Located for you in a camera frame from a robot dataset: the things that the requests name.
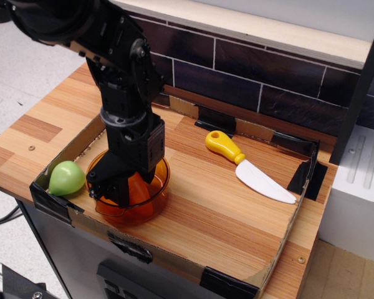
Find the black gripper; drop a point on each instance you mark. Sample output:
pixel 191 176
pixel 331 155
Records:
pixel 135 145

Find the orange toy carrot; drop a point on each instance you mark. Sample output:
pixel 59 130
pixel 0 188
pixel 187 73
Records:
pixel 138 194

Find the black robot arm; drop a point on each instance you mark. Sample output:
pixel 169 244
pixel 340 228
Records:
pixel 118 57

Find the orange transparent plastic pot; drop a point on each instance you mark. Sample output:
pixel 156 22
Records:
pixel 123 196

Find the cardboard fence with black tape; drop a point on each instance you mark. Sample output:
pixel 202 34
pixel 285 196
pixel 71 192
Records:
pixel 214 237

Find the green toy pear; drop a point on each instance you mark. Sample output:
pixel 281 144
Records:
pixel 66 178

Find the dark tile backsplash panel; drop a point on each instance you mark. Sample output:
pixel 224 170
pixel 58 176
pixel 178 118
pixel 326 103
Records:
pixel 288 77

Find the white toy sink unit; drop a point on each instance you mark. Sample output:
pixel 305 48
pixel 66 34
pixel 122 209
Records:
pixel 348 221

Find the yellow handled white toy knife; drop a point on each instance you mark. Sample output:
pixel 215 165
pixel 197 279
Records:
pixel 220 143

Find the black metal bracket with screw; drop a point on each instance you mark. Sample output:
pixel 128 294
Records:
pixel 13 285

